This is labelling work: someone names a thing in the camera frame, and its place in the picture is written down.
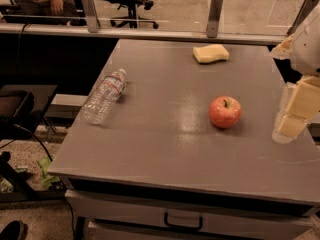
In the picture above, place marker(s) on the clear plastic water bottle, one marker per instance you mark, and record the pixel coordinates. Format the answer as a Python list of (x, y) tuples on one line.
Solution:
[(100, 102)]

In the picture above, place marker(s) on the red apple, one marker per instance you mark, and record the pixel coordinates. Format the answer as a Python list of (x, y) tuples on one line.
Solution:
[(225, 112)]

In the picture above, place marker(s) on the yellow sponge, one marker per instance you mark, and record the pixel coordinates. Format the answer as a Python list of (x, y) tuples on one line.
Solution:
[(210, 53)]

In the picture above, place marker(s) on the black shoe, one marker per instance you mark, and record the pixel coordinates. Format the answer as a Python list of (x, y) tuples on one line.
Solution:
[(15, 230)]

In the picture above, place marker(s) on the metal railing post middle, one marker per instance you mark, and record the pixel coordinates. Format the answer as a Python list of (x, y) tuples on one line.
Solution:
[(214, 18)]

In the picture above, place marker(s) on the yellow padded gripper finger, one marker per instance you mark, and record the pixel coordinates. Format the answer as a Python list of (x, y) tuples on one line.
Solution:
[(299, 104), (283, 50)]

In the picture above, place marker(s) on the metal railing post left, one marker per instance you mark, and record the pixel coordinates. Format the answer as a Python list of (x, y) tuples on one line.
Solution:
[(91, 16)]

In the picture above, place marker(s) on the grey drawer with black handle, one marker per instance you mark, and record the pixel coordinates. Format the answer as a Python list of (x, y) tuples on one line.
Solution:
[(115, 217)]

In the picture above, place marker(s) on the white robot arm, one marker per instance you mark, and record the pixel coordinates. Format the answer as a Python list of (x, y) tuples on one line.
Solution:
[(305, 47)]

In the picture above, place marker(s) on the green wrapper on floor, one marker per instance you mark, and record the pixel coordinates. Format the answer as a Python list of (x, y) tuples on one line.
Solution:
[(48, 181)]

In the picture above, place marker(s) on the black side table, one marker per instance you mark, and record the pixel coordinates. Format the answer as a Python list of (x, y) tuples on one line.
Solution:
[(22, 109)]

